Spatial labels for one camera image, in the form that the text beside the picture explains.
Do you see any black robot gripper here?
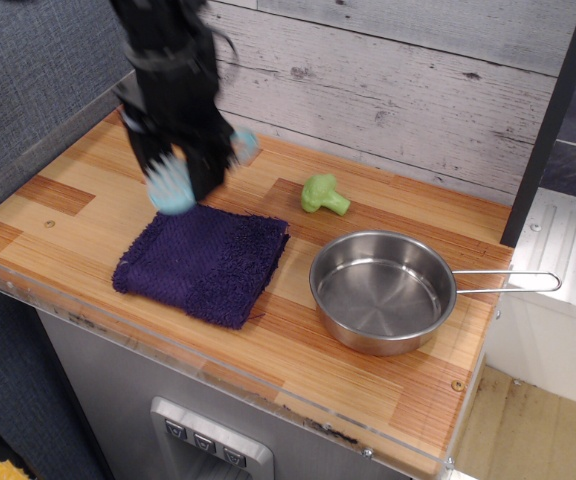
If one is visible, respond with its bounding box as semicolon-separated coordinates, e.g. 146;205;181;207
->
117;47;234;199

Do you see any light blue scrub brush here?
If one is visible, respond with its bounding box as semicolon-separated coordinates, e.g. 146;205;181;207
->
146;129;259;215

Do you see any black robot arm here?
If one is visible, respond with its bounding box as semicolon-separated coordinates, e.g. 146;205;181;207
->
111;1;234;214

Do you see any purple folded towel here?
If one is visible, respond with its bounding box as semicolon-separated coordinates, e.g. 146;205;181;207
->
112;205;289;330

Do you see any green toy broccoli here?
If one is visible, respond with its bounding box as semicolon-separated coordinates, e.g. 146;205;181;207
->
301;174;350;216

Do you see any clear acrylic table edge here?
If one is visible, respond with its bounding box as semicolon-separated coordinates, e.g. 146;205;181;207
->
0;265;455;479

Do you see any stainless steel pan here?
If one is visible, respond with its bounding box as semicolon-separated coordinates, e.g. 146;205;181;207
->
308;229;564;358

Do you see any silver dispenser control panel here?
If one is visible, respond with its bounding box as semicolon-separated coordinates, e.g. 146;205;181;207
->
150;396;275;479

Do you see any yellow object bottom left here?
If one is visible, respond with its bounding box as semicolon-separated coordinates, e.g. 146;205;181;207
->
0;461;29;480

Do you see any white toy sink drainboard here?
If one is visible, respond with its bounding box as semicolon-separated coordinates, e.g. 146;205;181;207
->
511;189;576;307

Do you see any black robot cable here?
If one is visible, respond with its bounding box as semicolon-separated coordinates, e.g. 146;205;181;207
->
210;27;239;66

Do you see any black right upright post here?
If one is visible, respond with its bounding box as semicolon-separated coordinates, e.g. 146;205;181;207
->
500;26;576;248

